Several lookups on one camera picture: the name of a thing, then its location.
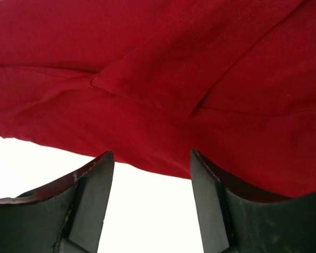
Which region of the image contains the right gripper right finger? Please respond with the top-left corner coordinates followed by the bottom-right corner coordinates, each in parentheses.
top-left (190, 150), bottom-right (316, 252)

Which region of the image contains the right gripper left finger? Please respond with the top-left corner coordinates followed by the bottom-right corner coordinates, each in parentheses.
top-left (0, 151), bottom-right (114, 253)

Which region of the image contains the dark red t-shirt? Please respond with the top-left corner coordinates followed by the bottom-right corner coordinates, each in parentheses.
top-left (0, 1), bottom-right (316, 197)

